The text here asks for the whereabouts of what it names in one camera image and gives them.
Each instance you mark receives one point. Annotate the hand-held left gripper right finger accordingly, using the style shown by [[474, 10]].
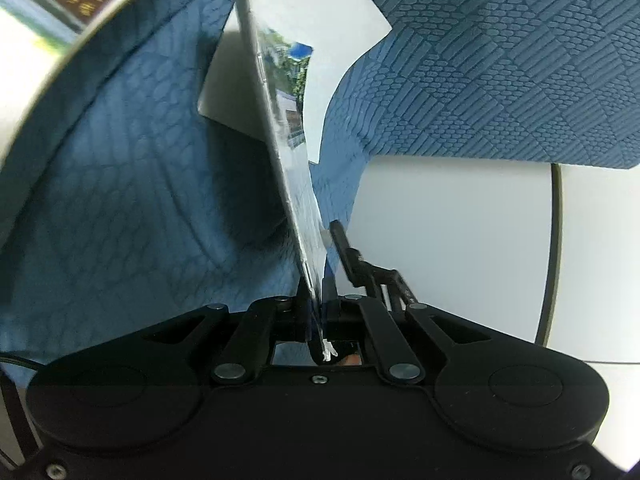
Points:
[[331, 310]]

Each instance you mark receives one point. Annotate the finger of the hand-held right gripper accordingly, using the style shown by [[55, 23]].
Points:
[[345, 250]]

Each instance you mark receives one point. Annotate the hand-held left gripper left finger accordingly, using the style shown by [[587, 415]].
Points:
[[300, 320]]

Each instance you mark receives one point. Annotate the white landscape photo booklet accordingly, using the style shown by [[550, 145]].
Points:
[[300, 220], [30, 85]]

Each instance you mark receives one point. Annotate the black strip on wardrobe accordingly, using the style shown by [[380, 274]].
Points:
[[552, 260]]

